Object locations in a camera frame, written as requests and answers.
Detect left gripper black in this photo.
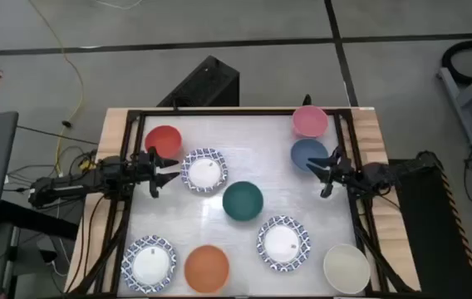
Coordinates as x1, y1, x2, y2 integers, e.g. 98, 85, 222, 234
130, 147, 181, 199

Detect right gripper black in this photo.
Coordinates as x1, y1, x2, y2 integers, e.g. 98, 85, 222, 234
305, 145, 364, 199

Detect blue bowl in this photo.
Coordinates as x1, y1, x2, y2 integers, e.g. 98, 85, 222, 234
289, 138, 330, 174

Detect red bowl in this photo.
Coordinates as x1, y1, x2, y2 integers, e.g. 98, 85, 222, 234
144, 125, 184, 160

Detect blue patterned white plate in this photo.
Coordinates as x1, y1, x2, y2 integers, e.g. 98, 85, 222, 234
120, 234, 178, 295
256, 214, 312, 273
179, 147, 229, 194

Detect pink bowl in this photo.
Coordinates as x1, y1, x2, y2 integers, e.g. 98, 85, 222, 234
292, 105, 330, 139

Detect green bowl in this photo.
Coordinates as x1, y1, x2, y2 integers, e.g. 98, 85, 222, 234
222, 180, 265, 223

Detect cream white bowl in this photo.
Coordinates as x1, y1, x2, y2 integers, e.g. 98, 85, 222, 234
322, 243, 371, 296

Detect orange bowl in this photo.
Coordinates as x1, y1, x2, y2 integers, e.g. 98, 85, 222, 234
184, 244, 231, 295

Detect black computer tower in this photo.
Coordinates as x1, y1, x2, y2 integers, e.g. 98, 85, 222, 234
156, 55, 241, 108

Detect black metal beam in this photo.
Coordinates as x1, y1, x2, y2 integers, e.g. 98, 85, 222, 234
0, 200, 80, 241

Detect grey metal stand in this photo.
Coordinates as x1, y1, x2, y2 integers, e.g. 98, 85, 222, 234
437, 60, 472, 146

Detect black aluminium table frame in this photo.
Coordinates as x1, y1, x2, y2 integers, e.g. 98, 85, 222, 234
67, 106, 418, 299

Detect yellow cable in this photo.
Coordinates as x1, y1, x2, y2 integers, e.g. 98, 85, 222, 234
27, 0, 86, 175

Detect thin white cable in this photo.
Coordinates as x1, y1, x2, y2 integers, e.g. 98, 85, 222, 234
92, 0, 144, 12

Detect black hose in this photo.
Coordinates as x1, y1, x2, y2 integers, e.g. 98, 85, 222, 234
441, 39, 472, 86

